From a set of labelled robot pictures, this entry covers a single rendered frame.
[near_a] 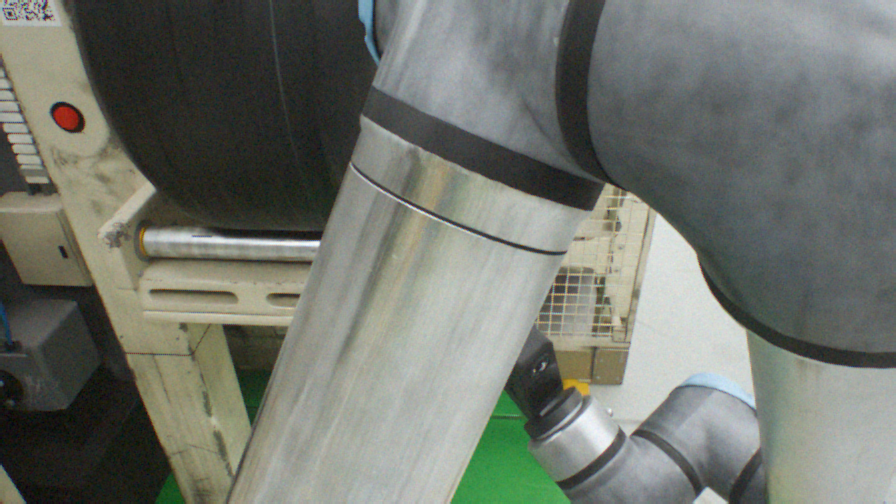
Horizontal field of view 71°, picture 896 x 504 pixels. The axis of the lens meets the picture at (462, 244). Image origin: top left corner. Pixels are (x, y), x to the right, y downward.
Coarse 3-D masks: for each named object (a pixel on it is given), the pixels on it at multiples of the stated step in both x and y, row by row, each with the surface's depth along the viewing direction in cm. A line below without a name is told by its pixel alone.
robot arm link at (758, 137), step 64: (640, 0) 18; (704, 0) 17; (768, 0) 16; (832, 0) 16; (640, 64) 18; (704, 64) 17; (768, 64) 17; (832, 64) 16; (640, 128) 19; (704, 128) 18; (768, 128) 17; (832, 128) 17; (640, 192) 22; (704, 192) 19; (768, 192) 18; (832, 192) 17; (704, 256) 22; (768, 256) 19; (832, 256) 18; (768, 320) 22; (832, 320) 20; (768, 384) 32; (832, 384) 27; (768, 448) 42; (832, 448) 33
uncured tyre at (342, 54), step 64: (128, 0) 57; (192, 0) 57; (256, 0) 57; (320, 0) 57; (128, 64) 59; (192, 64) 59; (256, 64) 59; (320, 64) 59; (128, 128) 64; (192, 128) 63; (256, 128) 63; (320, 128) 63; (192, 192) 70; (256, 192) 70; (320, 192) 69
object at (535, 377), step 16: (528, 336) 58; (544, 336) 59; (528, 352) 57; (544, 352) 58; (528, 368) 58; (544, 368) 59; (512, 384) 62; (528, 384) 60; (544, 384) 62; (560, 384) 65; (528, 400) 62; (544, 400) 64
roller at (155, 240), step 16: (144, 240) 87; (160, 240) 87; (176, 240) 87; (192, 240) 87; (208, 240) 87; (224, 240) 87; (240, 240) 87; (256, 240) 86; (272, 240) 86; (288, 240) 86; (304, 240) 86; (320, 240) 86; (160, 256) 89; (176, 256) 88; (192, 256) 88; (208, 256) 88; (224, 256) 88; (240, 256) 87; (256, 256) 87; (272, 256) 87; (288, 256) 87; (304, 256) 87
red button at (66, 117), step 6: (60, 108) 84; (66, 108) 84; (60, 114) 85; (66, 114) 85; (72, 114) 85; (60, 120) 85; (66, 120) 85; (72, 120) 85; (78, 120) 85; (66, 126) 86; (72, 126) 86
